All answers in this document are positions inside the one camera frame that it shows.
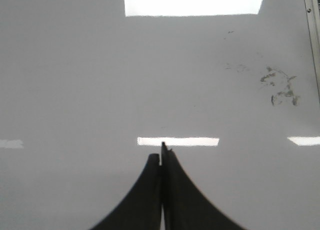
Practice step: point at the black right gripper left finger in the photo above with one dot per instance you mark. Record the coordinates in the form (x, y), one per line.
(141, 208)

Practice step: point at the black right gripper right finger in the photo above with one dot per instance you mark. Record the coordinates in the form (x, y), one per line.
(185, 207)

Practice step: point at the white glossy whiteboard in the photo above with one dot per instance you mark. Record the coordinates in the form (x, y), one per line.
(90, 88)

